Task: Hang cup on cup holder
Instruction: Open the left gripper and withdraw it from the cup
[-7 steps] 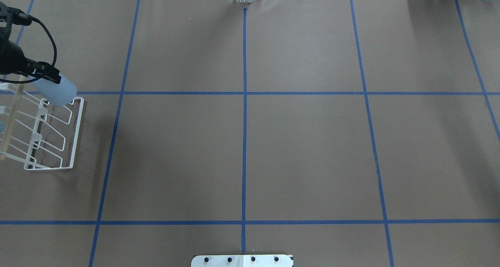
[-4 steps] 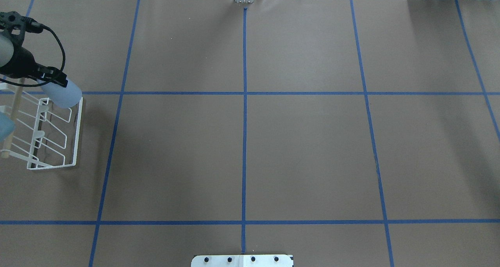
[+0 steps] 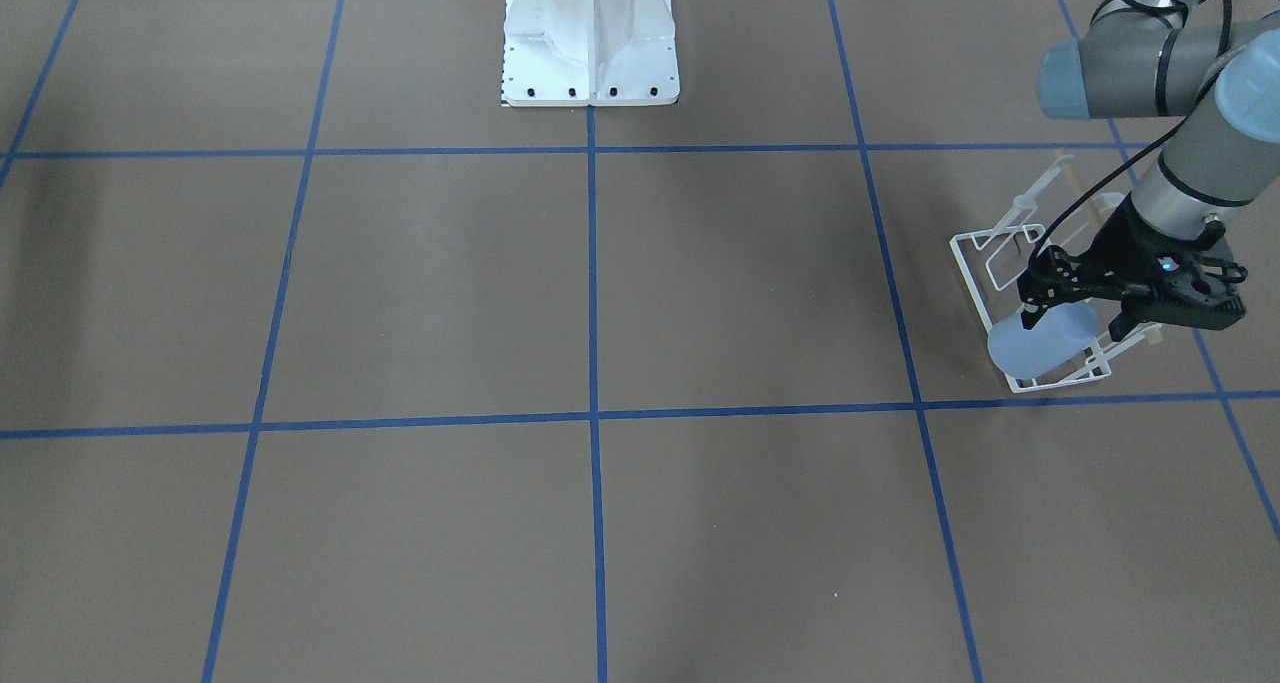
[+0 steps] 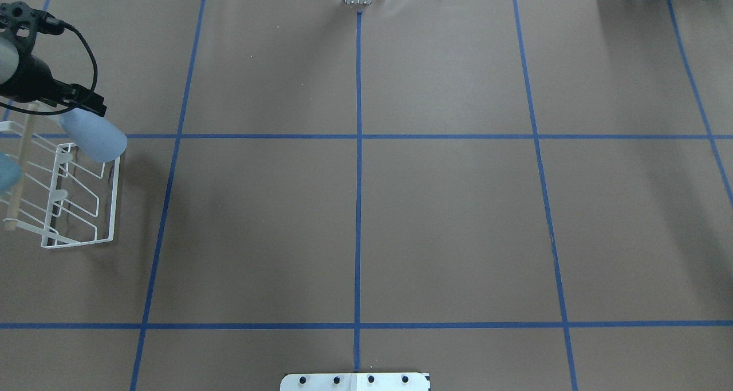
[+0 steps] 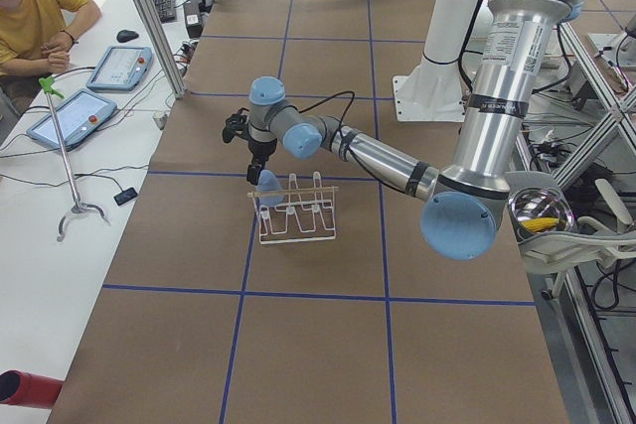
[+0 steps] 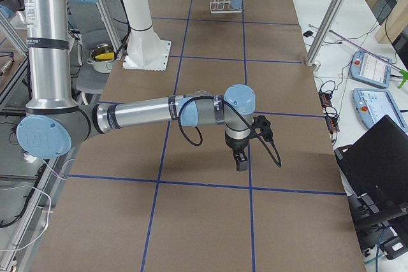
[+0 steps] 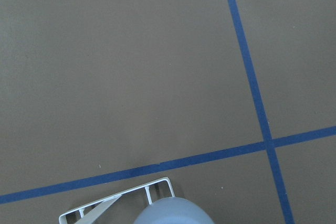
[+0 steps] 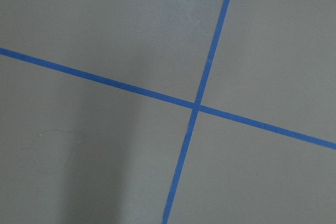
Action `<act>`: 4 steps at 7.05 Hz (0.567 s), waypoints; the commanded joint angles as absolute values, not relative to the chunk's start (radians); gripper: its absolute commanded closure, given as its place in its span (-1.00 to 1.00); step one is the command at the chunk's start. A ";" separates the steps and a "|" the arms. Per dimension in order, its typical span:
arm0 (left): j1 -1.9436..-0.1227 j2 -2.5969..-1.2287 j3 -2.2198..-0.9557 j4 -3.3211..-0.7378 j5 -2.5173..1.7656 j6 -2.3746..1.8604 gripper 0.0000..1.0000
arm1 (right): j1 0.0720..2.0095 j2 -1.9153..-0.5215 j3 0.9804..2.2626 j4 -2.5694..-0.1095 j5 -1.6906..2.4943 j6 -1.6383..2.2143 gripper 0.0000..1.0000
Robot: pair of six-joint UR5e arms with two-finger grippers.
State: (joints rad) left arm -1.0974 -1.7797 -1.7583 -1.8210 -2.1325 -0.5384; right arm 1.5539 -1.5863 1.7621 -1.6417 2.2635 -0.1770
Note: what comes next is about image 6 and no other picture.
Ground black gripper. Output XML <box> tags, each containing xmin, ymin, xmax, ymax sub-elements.
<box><xmin>225</xmin><ymin>136</ymin><xmax>249</xmax><ymax>171</ymax></box>

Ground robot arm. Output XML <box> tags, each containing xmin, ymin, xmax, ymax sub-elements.
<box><xmin>16</xmin><ymin>0</ymin><xmax>256</xmax><ymax>171</ymax></box>

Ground black laptop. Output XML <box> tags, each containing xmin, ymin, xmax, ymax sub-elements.
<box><xmin>335</xmin><ymin>115</ymin><xmax>407</xmax><ymax>215</ymax></box>

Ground teach pendant near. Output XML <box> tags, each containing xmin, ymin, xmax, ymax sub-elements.
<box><xmin>353</xmin><ymin>88</ymin><xmax>407</xmax><ymax>132</ymax></box>

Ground teach pendant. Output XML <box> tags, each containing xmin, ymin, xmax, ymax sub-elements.
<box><xmin>350</xmin><ymin>50</ymin><xmax>391</xmax><ymax>89</ymax></box>
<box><xmin>353</xmin><ymin>88</ymin><xmax>407</xmax><ymax>132</ymax></box>

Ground teach pendant far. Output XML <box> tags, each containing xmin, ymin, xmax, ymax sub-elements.
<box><xmin>350</xmin><ymin>50</ymin><xmax>391</xmax><ymax>89</ymax></box>

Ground white pot with corn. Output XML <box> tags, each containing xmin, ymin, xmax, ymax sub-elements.
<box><xmin>86</xmin><ymin>43</ymin><xmax>116</xmax><ymax>74</ymax></box>

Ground reacher grabber tool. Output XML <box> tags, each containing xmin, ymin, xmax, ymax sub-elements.
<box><xmin>328</xmin><ymin>29</ymin><xmax>407</xmax><ymax>89</ymax></box>

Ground orange black cable hub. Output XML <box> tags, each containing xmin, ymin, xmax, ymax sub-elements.
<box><xmin>318</xmin><ymin>90</ymin><xmax>340</xmax><ymax>133</ymax></box>

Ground aluminium frame post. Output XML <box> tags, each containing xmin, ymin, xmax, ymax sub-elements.
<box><xmin>305</xmin><ymin>0</ymin><xmax>344</xmax><ymax>67</ymax></box>

